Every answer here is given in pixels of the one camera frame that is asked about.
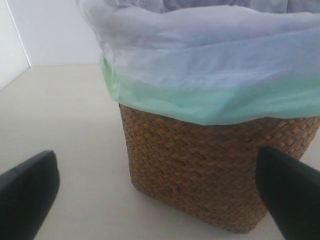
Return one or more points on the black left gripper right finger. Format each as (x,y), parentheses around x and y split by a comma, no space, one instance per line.
(290,190)

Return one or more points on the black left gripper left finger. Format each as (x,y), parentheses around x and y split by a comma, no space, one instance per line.
(27,193)

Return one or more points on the woven brown waste basket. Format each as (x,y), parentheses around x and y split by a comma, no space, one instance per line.
(208,172)

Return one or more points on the white and green plastic liner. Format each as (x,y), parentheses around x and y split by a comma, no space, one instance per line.
(210,62)

